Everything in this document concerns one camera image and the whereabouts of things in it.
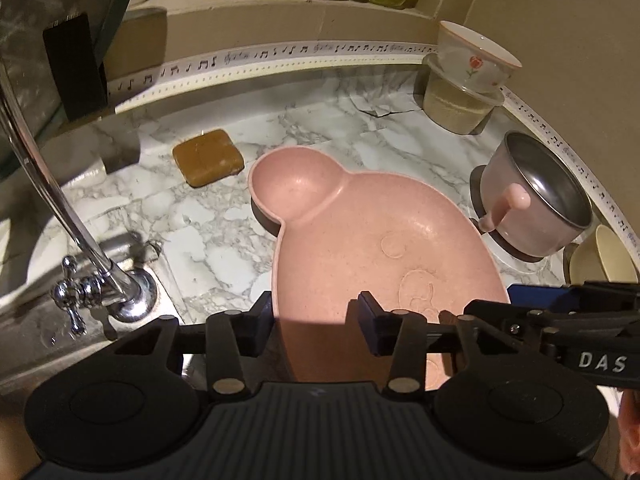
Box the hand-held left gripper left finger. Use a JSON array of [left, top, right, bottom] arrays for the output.
[[115, 290, 274, 402]]

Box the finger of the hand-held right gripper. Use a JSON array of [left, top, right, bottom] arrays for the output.
[[506, 280, 640, 313], [462, 299, 640, 357]]

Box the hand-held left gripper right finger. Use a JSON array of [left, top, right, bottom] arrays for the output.
[[356, 291, 482, 395]]

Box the cream bowl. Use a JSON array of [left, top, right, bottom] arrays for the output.
[[570, 224, 640, 286]]

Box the pink bear-shaped plate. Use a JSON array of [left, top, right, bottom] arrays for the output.
[[247, 147, 512, 393]]

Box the pink steel-lined bowl with handle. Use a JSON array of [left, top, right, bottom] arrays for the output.
[[477, 130, 593, 257]]

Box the person's right hand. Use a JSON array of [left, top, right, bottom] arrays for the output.
[[617, 390, 640, 480]]

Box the brown soap bar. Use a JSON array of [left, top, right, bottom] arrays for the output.
[[172, 129, 246, 188]]

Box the clear plastic container of grains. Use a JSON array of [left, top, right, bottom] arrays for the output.
[[422, 55, 506, 136]]

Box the chrome faucet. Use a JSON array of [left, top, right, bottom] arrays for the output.
[[0, 60, 160, 323]]

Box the white cup with rose print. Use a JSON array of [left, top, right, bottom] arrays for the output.
[[437, 20, 523, 96]]

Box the white music-note tape strip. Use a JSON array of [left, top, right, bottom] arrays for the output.
[[107, 40, 640, 256]]

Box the chrome faucet cross handle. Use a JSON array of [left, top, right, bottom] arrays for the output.
[[52, 255, 103, 336]]

